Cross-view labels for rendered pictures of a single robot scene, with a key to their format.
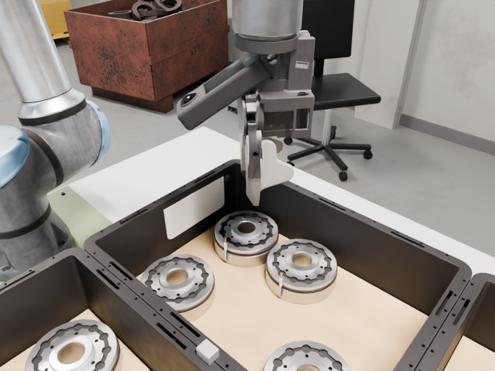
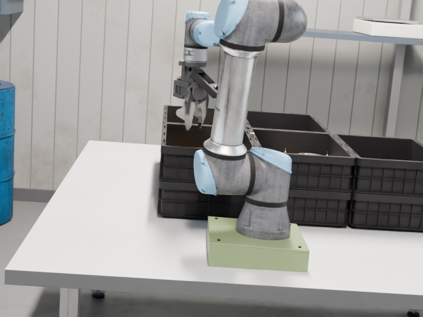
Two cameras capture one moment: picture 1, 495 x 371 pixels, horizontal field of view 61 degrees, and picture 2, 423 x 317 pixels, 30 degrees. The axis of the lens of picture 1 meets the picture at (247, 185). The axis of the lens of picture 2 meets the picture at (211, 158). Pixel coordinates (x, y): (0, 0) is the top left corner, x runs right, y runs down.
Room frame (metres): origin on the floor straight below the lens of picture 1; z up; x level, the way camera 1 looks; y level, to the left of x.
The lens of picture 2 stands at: (2.18, 1.76, 1.42)
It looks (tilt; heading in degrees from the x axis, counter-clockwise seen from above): 13 degrees down; 224
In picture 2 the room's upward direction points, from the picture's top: 4 degrees clockwise
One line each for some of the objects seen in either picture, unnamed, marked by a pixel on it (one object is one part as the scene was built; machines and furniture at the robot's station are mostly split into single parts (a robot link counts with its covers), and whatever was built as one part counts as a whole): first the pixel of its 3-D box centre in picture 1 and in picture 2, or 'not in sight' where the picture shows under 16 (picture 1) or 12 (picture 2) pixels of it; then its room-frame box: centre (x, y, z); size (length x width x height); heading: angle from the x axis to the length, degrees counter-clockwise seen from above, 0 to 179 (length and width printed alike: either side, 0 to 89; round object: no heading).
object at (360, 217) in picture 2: not in sight; (382, 197); (-0.06, 0.37, 0.76); 0.40 x 0.30 x 0.12; 48
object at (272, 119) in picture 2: not in sight; (281, 137); (-0.10, -0.13, 0.87); 0.40 x 0.30 x 0.11; 48
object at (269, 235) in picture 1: (246, 230); not in sight; (0.52, 0.00, 0.86); 0.10 x 0.10 x 0.01
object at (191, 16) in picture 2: not in sight; (197, 29); (0.48, -0.02, 1.27); 0.09 x 0.08 x 0.11; 61
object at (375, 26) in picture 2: not in sight; (391, 27); (-1.72, -0.74, 1.25); 0.38 x 0.36 x 0.09; 137
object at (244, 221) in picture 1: (246, 228); not in sight; (0.52, 0.00, 0.86); 0.05 x 0.05 x 0.01
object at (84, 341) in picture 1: (71, 353); not in sight; (0.29, 0.20, 0.86); 0.05 x 0.05 x 0.01
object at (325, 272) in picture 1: (301, 263); not in sight; (0.44, -0.08, 0.86); 0.10 x 0.10 x 0.01
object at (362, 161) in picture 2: not in sight; (388, 151); (-0.06, 0.37, 0.92); 0.40 x 0.30 x 0.02; 48
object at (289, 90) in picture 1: (271, 85); (191, 80); (0.48, -0.03, 1.12); 0.09 x 0.08 x 0.12; 98
